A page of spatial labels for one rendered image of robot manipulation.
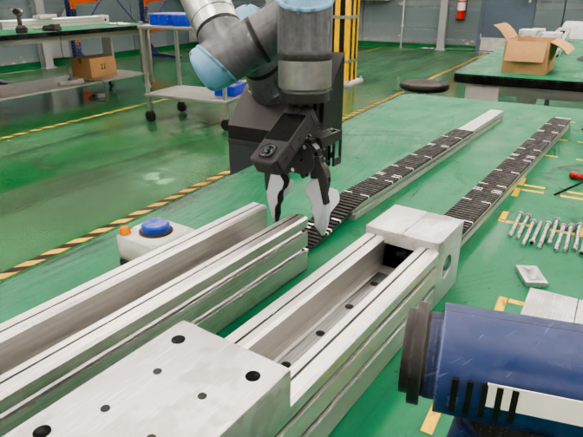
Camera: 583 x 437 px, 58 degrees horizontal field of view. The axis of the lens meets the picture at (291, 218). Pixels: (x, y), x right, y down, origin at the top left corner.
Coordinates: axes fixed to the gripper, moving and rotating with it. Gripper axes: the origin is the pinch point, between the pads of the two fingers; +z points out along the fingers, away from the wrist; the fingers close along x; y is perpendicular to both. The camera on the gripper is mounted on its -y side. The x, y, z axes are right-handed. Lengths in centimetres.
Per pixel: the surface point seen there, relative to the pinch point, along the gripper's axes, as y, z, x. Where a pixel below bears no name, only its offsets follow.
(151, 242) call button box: -19.0, -1.5, 10.9
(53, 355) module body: -42.5, -3.8, -3.6
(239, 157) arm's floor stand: 47, 9, 51
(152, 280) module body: -26.3, -1.7, 2.4
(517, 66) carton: 220, 0, 20
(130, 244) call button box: -20.1, -0.7, 14.0
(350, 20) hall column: 566, -1, 305
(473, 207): 25.5, 1.3, -19.4
